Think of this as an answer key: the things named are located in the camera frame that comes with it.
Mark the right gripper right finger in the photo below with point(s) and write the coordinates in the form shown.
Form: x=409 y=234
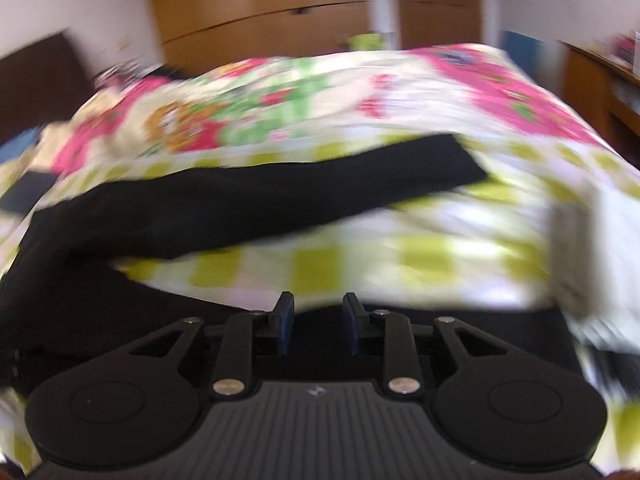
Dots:
x=385 y=340

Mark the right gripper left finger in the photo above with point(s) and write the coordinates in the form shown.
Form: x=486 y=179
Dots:
x=242 y=340

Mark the black pants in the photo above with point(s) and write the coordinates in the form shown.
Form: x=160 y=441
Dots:
x=63 y=303

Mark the grey folded clothes pile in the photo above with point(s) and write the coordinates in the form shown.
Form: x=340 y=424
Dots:
x=595 y=280

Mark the dark blue notebook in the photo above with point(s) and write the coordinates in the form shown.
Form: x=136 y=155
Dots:
x=22 y=196

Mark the blue pillow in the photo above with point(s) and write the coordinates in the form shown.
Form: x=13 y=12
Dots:
x=18 y=145

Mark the clothes heap near headboard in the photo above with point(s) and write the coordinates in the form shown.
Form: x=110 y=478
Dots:
x=122 y=74

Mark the green item on floor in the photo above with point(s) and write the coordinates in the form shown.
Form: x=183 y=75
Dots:
x=369 y=41

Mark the wooden side cabinet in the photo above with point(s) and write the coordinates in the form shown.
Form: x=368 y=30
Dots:
x=606 y=95

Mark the dark wooden headboard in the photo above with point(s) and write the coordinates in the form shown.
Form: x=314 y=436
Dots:
x=41 y=83

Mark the wooden wardrobe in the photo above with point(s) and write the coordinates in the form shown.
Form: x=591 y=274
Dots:
x=199 y=35

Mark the wooden door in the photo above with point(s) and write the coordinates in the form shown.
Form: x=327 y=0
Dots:
x=431 y=22

